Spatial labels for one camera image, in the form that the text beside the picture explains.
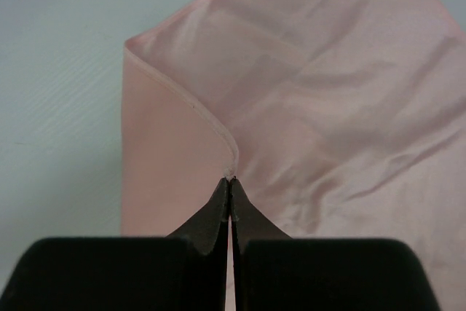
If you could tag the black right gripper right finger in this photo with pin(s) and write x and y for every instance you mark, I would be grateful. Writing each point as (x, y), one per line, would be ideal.
(273, 271)

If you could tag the pink satin napkin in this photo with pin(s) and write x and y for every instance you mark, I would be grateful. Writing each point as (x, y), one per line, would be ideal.
(339, 117)

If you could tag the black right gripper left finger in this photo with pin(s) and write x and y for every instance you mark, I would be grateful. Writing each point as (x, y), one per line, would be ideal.
(185, 270)

